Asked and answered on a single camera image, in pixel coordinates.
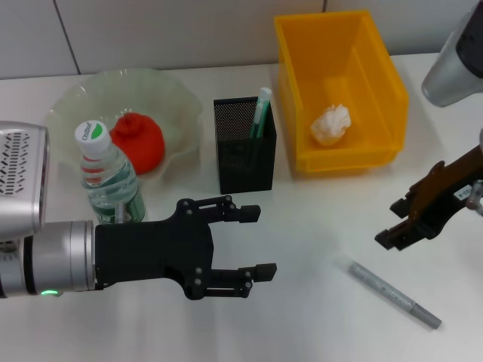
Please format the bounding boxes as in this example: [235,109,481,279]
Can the green glass fruit plate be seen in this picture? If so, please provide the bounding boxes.
[47,67,205,186]

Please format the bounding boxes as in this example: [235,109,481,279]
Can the grey marker pen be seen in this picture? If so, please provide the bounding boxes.
[349,260,443,331]

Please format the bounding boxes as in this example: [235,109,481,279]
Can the black mesh pen holder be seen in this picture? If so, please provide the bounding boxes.
[214,96,277,195]

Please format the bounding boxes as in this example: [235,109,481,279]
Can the orange toy fruit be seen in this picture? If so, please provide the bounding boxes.
[109,112,167,176]

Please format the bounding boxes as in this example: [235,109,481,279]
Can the clear bottle with green label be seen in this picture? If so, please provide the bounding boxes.
[74,119,147,226]

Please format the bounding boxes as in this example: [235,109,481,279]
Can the silver right wrist plug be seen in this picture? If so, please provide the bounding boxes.
[466,180,483,216]

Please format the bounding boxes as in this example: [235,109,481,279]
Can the green pen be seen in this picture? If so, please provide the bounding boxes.
[248,87,273,140]

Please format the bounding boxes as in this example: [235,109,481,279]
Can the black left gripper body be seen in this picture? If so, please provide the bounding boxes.
[94,199,215,302]

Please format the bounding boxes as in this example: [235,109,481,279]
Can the white paper ball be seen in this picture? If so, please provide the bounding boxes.
[309,103,352,147]

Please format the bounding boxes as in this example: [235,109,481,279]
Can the yellow plastic bin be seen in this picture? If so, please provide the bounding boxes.
[274,10,409,175]

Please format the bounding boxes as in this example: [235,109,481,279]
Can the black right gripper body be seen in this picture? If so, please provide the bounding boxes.
[405,145,483,241]

